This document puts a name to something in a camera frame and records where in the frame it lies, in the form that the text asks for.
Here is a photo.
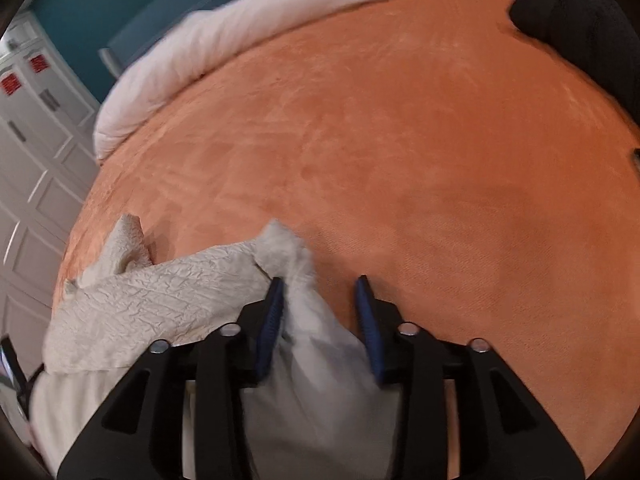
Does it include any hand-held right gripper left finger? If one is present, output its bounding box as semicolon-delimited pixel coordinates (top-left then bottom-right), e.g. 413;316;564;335
56;277;287;480

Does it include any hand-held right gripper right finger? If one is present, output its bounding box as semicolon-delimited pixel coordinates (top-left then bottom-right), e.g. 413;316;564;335
354;275;586;480

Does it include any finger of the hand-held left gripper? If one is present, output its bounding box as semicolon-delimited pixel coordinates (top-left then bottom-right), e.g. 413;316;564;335
0;335;46;411

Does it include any white zip jacket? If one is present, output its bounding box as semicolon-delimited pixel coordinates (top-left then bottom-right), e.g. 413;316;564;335
27;217;401;480

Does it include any orange plush blanket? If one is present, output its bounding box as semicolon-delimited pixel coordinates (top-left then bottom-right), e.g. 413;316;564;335
50;0;640;480

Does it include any white panelled wardrobe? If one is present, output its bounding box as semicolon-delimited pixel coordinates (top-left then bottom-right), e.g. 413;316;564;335
0;10;103;356

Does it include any pale pink duvet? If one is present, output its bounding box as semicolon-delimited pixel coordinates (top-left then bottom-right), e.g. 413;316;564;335
94;0;478;161

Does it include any blue padded headboard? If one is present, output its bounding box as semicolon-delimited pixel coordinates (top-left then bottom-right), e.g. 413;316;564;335
97;0;321;78

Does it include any dark cloth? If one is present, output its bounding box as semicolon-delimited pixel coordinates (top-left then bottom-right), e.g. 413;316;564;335
507;0;640;126

